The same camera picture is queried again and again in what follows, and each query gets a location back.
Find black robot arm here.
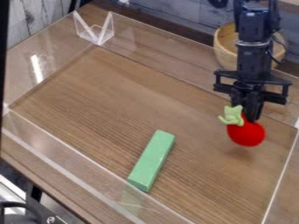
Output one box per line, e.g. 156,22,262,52
214,0,292,123

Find black metal mount with bolt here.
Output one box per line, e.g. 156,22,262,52
26,185,68,224

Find green rectangular block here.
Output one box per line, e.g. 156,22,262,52
127,130,175,192

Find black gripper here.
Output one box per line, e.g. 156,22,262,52
214,44,292,123

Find black cable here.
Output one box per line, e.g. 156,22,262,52
0,200,40,224

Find clear acrylic tray walls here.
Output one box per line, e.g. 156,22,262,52
2,13,299,224

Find red plush tomato toy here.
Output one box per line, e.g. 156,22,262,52
219,105,266,147

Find wooden bowl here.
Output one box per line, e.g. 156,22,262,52
214,22,287,70

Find clear acrylic corner bracket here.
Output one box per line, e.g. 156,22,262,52
72,11,115,46

